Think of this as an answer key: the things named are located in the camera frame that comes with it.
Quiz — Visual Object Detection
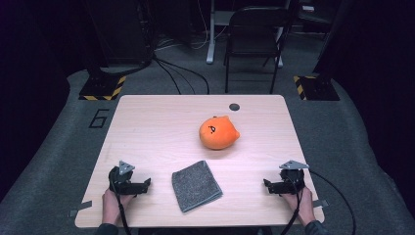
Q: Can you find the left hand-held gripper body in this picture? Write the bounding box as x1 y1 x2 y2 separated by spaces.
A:
108 160 145 197

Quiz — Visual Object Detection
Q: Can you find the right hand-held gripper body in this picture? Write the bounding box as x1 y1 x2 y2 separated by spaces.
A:
276 160 310 196

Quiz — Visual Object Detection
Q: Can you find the grey terry cloth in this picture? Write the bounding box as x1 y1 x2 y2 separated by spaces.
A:
171 160 224 213

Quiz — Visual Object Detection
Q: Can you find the orange plush toy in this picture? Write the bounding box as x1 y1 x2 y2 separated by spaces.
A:
199 115 241 151

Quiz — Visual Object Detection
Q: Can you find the person's right hand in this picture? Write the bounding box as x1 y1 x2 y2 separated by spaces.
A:
280 186 317 227

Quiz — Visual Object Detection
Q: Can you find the person's left hand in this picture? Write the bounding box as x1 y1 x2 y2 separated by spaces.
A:
102 188 135 225

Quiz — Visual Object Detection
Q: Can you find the grey tape strip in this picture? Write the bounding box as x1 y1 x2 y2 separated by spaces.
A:
68 200 94 218
311 199 330 210

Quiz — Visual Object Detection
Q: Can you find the black cabinet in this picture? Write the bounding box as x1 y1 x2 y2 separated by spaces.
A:
85 0 155 68

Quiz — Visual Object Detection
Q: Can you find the black folding chair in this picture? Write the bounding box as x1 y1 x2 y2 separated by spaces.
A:
223 5 292 95

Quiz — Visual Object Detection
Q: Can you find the white desk leg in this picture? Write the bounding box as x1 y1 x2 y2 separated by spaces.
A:
206 0 217 65

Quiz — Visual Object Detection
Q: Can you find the left hand-held gripper black cable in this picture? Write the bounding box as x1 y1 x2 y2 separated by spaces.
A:
111 180 133 235

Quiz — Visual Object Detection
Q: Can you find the hand-held gripper black cable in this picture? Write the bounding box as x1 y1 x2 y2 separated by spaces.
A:
111 180 133 235
280 175 305 235

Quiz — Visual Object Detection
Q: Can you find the right hand-held gripper black cable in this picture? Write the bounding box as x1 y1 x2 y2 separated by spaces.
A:
280 175 305 235

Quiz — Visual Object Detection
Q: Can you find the thin black cable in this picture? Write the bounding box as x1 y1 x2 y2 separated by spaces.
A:
308 169 357 235

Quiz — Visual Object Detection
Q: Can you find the black yellow striped base plate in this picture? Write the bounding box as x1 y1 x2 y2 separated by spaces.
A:
293 75 341 102
78 73 127 102

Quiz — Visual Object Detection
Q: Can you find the black floor cable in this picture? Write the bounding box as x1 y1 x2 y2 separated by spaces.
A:
156 58 210 96
153 56 183 96

